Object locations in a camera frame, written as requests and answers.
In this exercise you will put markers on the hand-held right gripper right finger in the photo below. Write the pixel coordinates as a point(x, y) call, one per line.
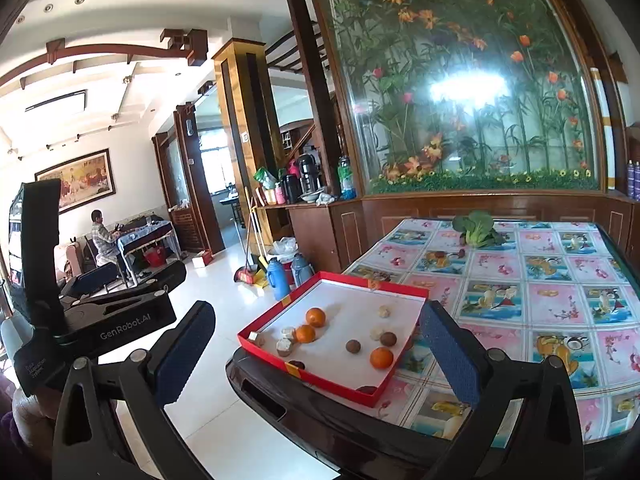
point(450, 355)

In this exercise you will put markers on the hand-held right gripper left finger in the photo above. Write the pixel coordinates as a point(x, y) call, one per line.
point(185, 350)

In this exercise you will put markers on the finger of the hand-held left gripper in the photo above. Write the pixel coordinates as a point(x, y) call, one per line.
point(92, 280)
point(160, 275)

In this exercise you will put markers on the brown kiwi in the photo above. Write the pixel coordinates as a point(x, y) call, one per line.
point(353, 345)
point(387, 338)

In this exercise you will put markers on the orange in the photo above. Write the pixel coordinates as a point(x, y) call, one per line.
point(305, 333)
point(381, 357)
point(315, 317)

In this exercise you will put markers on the red shallow box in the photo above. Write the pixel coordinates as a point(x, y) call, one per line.
point(345, 305)

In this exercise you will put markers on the person's left hand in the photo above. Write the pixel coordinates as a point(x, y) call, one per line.
point(35, 404)

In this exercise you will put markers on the red bucket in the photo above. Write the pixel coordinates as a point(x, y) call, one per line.
point(155, 257)

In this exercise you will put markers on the table with dark cloth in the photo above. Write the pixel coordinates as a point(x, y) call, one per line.
point(145, 235)

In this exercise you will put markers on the white floor box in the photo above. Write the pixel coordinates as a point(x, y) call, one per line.
point(202, 258)

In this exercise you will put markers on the broom with red dustpan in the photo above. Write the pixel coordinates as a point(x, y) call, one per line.
point(248, 275)

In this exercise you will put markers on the fruit print tablecloth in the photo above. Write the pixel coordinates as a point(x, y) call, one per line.
point(500, 270)

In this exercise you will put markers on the blue thermos flask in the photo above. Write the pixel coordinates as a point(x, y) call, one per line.
point(278, 280)
point(302, 269)

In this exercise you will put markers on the green bok choy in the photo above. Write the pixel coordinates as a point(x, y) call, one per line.
point(475, 230)

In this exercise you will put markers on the white plastic bag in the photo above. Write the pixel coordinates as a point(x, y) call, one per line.
point(285, 246)

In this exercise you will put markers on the green bag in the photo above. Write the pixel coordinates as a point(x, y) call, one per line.
point(264, 177)

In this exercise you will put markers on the pink bottle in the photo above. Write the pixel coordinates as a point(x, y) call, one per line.
point(279, 195)

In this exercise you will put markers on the wooden low cabinet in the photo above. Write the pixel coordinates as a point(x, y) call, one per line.
point(400, 210)

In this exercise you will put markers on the short black thermos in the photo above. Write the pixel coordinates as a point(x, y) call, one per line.
point(291, 189)

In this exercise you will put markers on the wooden pillar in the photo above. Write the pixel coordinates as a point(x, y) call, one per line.
point(240, 135)

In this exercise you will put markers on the white bowl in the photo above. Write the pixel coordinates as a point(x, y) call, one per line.
point(310, 197)

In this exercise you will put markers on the tall black thermos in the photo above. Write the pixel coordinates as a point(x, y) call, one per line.
point(306, 172)

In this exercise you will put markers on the green water bottle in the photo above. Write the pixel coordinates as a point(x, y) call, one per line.
point(346, 180)

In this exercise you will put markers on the purple bottle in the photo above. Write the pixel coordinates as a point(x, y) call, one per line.
point(637, 180)
point(630, 180)

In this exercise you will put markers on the glass flower display panel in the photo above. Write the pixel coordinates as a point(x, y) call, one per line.
point(450, 85)

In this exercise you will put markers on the framed wall painting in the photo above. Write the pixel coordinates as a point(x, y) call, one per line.
point(75, 180)

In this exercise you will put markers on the wooden door frame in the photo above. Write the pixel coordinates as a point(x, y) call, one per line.
point(200, 185)

